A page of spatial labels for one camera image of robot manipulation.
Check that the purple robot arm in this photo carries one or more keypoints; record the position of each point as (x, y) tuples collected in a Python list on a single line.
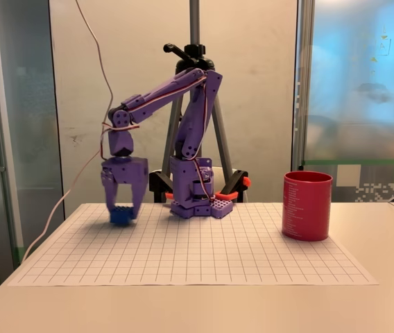
[(186, 138)]

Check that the blue toy brick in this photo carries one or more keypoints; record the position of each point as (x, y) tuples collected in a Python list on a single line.
[(122, 215)]

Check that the red cup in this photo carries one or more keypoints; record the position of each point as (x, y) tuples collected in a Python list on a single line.
[(306, 211)]

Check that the white grid paper sheet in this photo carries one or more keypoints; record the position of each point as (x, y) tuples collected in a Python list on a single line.
[(190, 256)]

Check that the grey black camera tripod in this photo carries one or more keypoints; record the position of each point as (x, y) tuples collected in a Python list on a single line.
[(194, 34)]

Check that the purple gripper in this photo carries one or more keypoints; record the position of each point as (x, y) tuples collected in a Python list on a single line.
[(127, 171)]

